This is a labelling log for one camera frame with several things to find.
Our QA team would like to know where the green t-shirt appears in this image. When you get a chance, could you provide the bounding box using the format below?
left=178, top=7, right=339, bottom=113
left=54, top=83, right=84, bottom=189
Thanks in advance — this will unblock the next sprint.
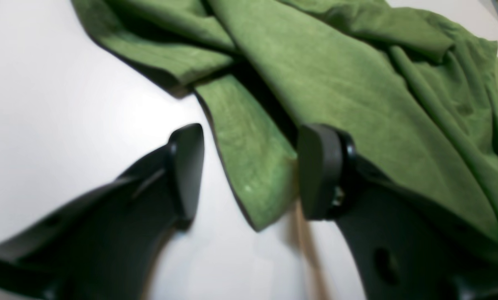
left=72, top=0, right=498, bottom=243

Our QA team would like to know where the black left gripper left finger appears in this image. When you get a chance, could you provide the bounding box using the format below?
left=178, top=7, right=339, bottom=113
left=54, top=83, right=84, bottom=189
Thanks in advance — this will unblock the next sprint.
left=0, top=123, right=204, bottom=300

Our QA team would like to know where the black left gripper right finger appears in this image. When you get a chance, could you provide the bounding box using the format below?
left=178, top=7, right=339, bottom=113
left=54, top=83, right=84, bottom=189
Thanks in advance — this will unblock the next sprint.
left=297, top=123, right=498, bottom=300

